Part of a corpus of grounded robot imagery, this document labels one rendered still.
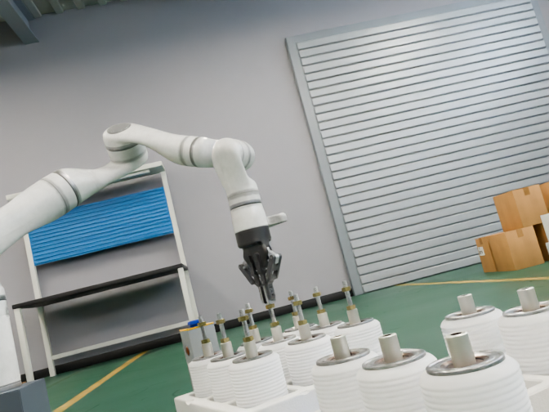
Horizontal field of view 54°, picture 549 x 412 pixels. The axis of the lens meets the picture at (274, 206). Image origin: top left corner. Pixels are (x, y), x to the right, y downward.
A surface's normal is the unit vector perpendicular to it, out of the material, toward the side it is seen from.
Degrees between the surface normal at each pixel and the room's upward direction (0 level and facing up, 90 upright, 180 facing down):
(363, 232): 90
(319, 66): 90
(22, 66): 90
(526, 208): 90
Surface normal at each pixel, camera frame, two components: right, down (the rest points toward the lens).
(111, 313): 0.08, -0.15
